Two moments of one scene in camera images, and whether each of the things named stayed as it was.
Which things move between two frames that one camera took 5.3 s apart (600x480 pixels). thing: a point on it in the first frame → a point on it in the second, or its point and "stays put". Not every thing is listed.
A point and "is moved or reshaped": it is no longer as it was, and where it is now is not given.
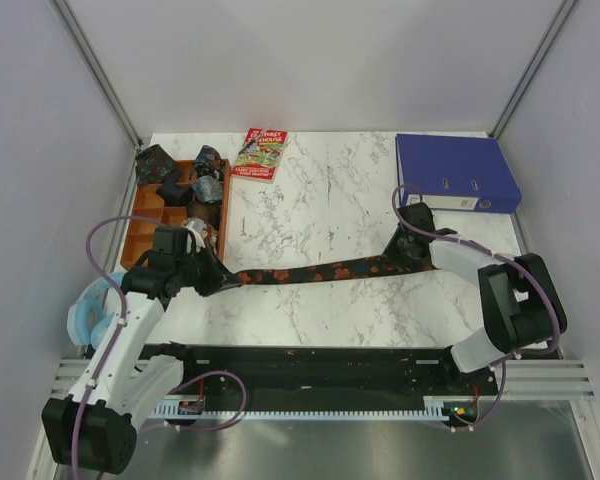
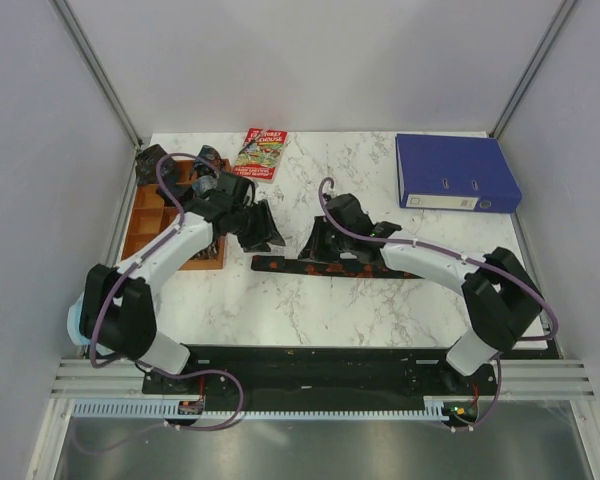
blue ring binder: [456, 172] stays put
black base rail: [321, 371] stays put
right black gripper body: [404, 251] → [336, 239]
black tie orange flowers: [327, 272] is moved or reshaped
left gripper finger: [205, 289] → [252, 243]
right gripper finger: [392, 249] → [317, 244]
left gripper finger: [220, 277] → [267, 228]
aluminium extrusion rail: [537, 380] stays put
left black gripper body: [195, 268] → [246, 219]
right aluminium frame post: [562, 14] stays put
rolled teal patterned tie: [208, 162] stays put
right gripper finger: [414, 264] → [349, 253]
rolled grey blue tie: [208, 189] stays put
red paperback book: [260, 154] stays put
